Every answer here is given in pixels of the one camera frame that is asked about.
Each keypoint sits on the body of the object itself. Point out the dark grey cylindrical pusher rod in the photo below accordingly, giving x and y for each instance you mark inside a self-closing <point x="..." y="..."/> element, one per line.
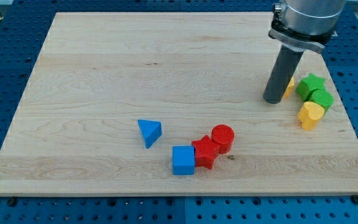
<point x="282" y="72"/>

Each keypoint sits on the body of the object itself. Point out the grey metal mounting bracket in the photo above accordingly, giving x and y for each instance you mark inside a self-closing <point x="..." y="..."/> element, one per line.
<point x="298" y="42"/>

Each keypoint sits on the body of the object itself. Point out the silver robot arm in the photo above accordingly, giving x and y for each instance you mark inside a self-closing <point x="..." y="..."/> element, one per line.
<point x="299" y="25"/>

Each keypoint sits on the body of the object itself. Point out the green star block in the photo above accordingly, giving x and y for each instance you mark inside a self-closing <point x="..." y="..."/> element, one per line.
<point x="308" y="85"/>

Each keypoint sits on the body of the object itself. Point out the green circle block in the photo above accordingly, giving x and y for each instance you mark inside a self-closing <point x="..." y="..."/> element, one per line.
<point x="322" y="98"/>

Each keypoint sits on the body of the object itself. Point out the red circle block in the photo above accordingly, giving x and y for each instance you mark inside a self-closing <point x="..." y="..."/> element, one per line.
<point x="224" y="136"/>

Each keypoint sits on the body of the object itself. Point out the red star block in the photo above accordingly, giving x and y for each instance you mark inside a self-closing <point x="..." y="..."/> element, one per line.
<point x="206" y="151"/>

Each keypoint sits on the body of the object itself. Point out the yellow block behind rod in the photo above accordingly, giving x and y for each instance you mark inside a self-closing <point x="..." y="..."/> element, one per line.
<point x="289" y="89"/>

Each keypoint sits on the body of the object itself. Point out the yellow heart block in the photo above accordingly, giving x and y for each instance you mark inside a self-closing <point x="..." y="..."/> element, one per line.
<point x="310" y="114"/>

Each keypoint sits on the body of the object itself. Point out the blue cube block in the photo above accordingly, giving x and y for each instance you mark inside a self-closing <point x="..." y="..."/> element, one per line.
<point x="183" y="160"/>

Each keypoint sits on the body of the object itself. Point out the blue triangle block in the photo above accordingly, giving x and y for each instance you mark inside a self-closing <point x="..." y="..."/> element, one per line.
<point x="150" y="130"/>

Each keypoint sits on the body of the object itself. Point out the light wooden board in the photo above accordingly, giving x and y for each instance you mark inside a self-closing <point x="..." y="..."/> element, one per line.
<point x="75" y="132"/>

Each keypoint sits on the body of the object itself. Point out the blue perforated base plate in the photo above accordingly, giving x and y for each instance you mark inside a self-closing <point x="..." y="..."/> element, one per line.
<point x="22" y="33"/>

